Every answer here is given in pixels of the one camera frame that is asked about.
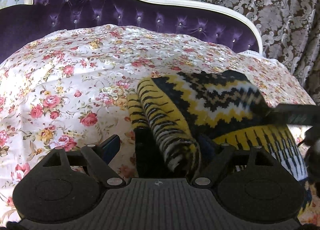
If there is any yellow black patterned knit sweater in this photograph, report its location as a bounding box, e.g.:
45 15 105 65
126 69 313 213

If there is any floral bedspread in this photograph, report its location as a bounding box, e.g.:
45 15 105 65
1 24 313 226

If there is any purple tufted velvet headboard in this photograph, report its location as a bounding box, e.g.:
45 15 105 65
1 0 263 60

